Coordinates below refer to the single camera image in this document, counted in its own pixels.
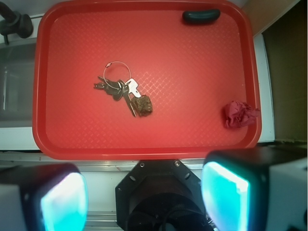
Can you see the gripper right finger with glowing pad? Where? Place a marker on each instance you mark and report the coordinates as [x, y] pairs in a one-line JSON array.
[[257, 189]]

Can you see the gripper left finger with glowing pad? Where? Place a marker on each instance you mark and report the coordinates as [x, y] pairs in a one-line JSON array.
[[50, 197]]

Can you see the crumpled red paper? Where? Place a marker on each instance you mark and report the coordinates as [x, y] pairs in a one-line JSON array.
[[239, 114]]

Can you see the brown crumpled lump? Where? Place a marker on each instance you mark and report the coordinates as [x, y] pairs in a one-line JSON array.
[[142, 105]]

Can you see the bunch of metal keys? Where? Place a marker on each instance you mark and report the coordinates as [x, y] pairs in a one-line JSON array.
[[119, 89]]

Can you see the grey sink basin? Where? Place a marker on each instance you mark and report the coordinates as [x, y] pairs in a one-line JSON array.
[[16, 85]]

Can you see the red plastic tray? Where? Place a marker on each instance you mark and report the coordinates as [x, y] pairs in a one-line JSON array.
[[189, 71]]

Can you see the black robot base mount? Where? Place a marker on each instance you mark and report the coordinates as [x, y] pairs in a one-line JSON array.
[[160, 195]]

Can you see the black curved handle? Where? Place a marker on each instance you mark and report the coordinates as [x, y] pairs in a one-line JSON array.
[[201, 17]]

